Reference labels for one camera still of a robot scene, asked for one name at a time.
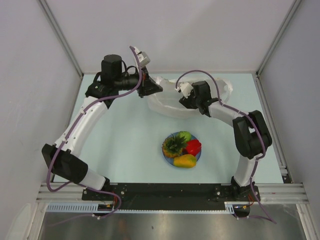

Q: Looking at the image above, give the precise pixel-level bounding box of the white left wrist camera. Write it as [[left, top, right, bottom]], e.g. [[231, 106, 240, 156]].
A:
[[133, 46, 151, 68]]

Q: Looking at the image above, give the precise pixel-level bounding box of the green fake apple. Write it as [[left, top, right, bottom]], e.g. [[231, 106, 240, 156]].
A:
[[178, 131, 192, 142]]

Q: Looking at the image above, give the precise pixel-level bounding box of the white plastic bag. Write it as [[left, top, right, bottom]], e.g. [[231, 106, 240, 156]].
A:
[[147, 75, 233, 119]]

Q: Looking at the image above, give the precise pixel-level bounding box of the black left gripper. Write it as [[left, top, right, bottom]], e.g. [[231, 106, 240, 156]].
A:
[[114, 65, 162, 98]]

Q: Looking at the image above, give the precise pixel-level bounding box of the blue plastic plate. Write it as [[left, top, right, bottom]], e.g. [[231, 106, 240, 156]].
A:
[[162, 132, 202, 168]]

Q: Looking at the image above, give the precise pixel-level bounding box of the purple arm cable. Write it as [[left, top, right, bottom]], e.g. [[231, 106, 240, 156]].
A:
[[46, 45, 147, 201], [174, 69, 277, 224]]

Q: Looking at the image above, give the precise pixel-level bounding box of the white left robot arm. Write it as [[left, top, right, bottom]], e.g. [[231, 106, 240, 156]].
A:
[[41, 48, 163, 200]]

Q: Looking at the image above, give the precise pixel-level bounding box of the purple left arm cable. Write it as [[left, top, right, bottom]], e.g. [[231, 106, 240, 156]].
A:
[[46, 45, 147, 201]]

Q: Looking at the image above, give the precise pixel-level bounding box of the orange fake pineapple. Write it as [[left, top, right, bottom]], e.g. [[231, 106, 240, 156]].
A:
[[161, 134, 187, 158]]

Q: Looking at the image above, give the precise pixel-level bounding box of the yellow fake fruit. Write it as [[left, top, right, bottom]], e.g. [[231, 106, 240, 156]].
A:
[[173, 154, 197, 169]]

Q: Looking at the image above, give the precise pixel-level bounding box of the white slotted cable duct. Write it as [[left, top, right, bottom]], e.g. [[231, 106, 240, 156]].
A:
[[46, 202, 235, 214]]

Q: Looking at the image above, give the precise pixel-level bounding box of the red fake pepper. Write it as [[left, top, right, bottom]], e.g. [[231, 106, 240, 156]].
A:
[[185, 139, 202, 156]]

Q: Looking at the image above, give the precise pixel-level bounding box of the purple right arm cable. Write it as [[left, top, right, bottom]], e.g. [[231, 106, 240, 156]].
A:
[[174, 69, 277, 224]]

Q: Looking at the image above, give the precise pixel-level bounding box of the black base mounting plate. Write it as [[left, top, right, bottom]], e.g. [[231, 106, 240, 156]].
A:
[[81, 182, 261, 211]]

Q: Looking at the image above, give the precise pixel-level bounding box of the aluminium frame rail front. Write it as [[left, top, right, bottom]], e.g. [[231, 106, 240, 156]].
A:
[[36, 182, 84, 203]]

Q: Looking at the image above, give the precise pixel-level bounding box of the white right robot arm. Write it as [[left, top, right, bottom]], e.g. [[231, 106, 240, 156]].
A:
[[175, 81, 272, 201]]

